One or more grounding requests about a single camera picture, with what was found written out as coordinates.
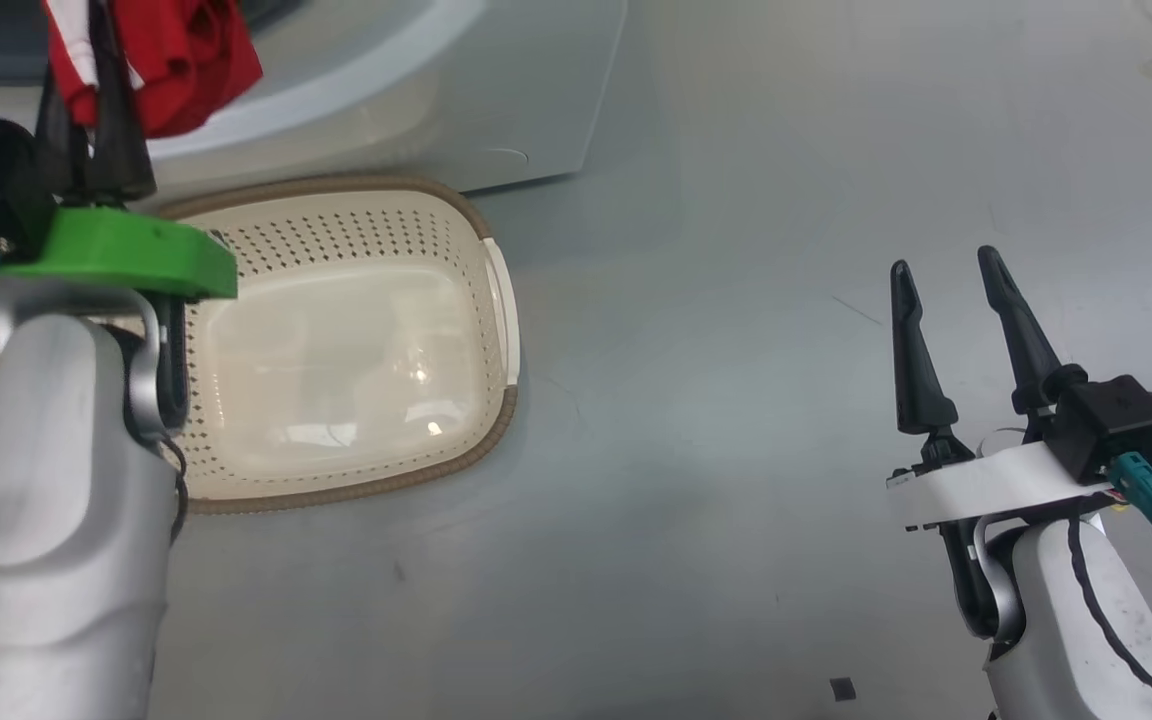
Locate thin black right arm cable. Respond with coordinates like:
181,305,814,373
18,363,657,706
1065,514,1152,717

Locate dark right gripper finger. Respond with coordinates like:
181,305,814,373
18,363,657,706
888,260,978,467
976,245,1088,442

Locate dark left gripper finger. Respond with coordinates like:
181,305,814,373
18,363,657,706
85,0,158,202
32,74,90,202

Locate white washing machine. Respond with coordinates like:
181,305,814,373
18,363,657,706
0,0,630,217

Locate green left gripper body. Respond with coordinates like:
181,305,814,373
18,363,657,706
0,204,240,302

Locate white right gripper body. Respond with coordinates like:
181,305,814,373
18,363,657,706
885,440,1118,532

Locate red garment with white stripes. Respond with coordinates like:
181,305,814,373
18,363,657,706
40,0,265,142

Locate beige perforated laundry basket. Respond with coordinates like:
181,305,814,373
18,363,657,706
140,174,523,517

